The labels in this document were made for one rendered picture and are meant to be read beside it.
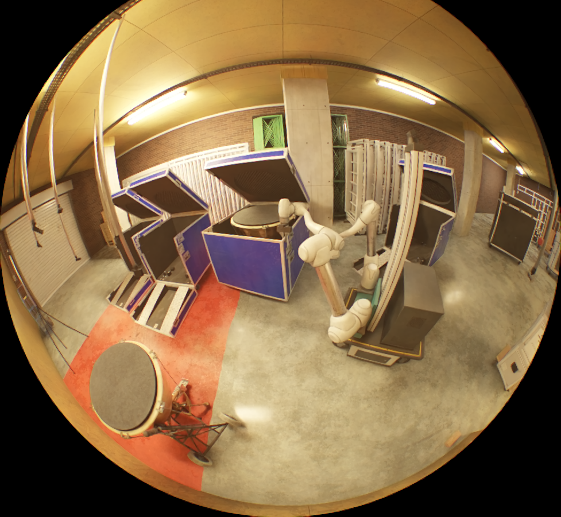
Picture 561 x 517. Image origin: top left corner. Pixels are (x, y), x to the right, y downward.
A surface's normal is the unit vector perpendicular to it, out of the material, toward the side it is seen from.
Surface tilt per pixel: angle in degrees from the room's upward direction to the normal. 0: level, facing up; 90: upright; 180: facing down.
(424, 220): 90
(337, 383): 0
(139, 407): 0
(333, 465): 0
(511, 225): 90
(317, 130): 90
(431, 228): 90
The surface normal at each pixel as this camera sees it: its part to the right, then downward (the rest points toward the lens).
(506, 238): -0.87, 0.28
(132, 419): -0.07, -0.89
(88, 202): 1.00, -0.07
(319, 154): -0.01, 0.45
